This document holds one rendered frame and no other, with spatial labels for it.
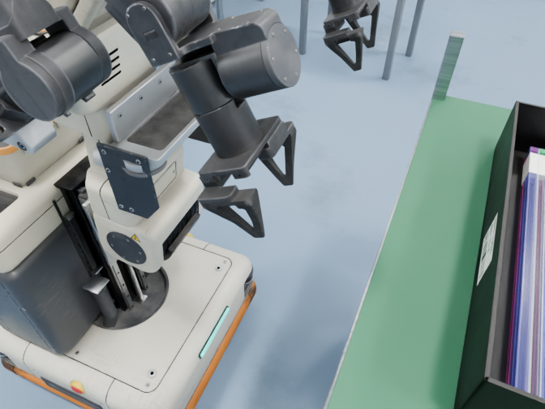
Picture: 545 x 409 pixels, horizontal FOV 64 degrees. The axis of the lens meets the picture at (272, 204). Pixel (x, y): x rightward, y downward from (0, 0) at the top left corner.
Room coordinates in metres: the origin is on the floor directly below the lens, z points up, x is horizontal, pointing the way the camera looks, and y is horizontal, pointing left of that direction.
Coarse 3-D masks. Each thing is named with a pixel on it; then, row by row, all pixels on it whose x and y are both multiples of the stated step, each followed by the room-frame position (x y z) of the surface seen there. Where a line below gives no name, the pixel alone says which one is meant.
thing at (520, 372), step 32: (544, 160) 0.61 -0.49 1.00; (544, 192) 0.53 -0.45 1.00; (544, 224) 0.46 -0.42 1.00; (544, 256) 0.40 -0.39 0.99; (544, 288) 0.34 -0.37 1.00; (512, 320) 0.31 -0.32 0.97; (544, 320) 0.29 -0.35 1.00; (512, 352) 0.26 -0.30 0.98; (544, 352) 0.25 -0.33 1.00; (512, 384) 0.21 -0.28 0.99; (544, 384) 0.21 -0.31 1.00
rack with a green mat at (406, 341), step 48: (432, 96) 0.90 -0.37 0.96; (432, 144) 0.72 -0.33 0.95; (480, 144) 0.72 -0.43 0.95; (432, 192) 0.58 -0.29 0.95; (480, 192) 0.58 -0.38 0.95; (384, 240) 0.46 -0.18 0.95; (432, 240) 0.46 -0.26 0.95; (384, 288) 0.37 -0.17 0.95; (432, 288) 0.37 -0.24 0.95; (384, 336) 0.29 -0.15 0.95; (432, 336) 0.29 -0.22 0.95; (336, 384) 0.23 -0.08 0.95; (384, 384) 0.23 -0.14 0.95; (432, 384) 0.23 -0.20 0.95
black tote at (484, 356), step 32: (512, 128) 0.62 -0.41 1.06; (544, 128) 0.68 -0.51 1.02; (512, 160) 0.53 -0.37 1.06; (512, 192) 0.57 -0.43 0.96; (512, 224) 0.49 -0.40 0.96; (480, 256) 0.41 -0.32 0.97; (512, 256) 0.42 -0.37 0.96; (480, 288) 0.34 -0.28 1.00; (512, 288) 0.36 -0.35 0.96; (480, 320) 0.28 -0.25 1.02; (480, 352) 0.23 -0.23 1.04; (480, 384) 0.19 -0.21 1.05
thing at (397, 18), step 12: (420, 0) 3.02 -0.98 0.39; (300, 12) 3.06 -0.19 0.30; (396, 12) 2.69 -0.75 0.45; (420, 12) 3.01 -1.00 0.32; (300, 24) 3.06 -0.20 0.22; (396, 24) 2.68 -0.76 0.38; (300, 36) 3.06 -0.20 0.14; (396, 36) 2.67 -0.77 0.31; (300, 48) 3.06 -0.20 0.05; (408, 48) 3.03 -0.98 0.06; (384, 72) 2.69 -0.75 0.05
